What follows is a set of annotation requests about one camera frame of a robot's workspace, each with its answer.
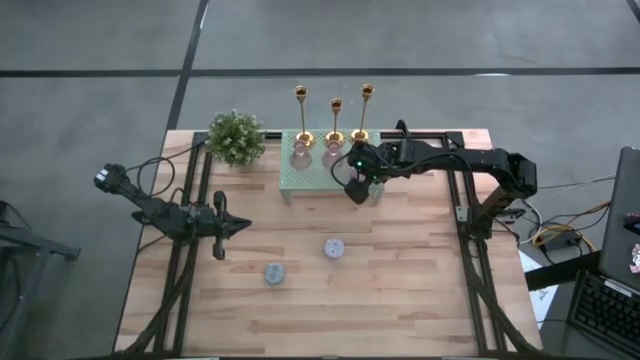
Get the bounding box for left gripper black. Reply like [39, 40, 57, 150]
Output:
[192, 191, 253, 260]

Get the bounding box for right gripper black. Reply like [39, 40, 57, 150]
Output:
[344, 142, 401, 205]

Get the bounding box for tall gold candlestick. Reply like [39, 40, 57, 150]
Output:
[349, 82, 376, 146]
[292, 84, 316, 150]

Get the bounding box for short gold candlestick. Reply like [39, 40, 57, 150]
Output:
[323, 97, 346, 149]

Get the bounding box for blue-grey speckled candle jar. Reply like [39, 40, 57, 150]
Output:
[263, 262, 286, 287]

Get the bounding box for white purple speckled candle jar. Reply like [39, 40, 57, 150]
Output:
[323, 237, 346, 261]

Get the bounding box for green perforated metal shelf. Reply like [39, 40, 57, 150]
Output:
[277, 128, 385, 206]

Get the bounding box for green potted plant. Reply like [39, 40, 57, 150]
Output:
[205, 108, 267, 169]

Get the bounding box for black power brick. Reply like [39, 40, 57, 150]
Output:
[542, 232, 584, 254]

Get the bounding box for black side stand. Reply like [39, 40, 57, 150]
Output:
[0, 199, 82, 360]

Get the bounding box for white paper sheet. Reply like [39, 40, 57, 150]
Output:
[518, 249, 559, 329]

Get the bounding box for grey laptop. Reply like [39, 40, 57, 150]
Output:
[598, 146, 640, 291]

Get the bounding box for black keyboard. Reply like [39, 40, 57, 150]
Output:
[567, 269, 640, 357]

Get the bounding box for right arm black cables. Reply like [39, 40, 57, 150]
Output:
[329, 149, 461, 189]

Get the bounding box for black aluminium table frame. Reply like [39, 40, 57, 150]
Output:
[114, 130, 544, 359]

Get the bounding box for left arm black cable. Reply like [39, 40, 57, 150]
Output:
[122, 144, 209, 199]

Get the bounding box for yellow cable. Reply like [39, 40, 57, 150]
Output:
[530, 199, 612, 252]

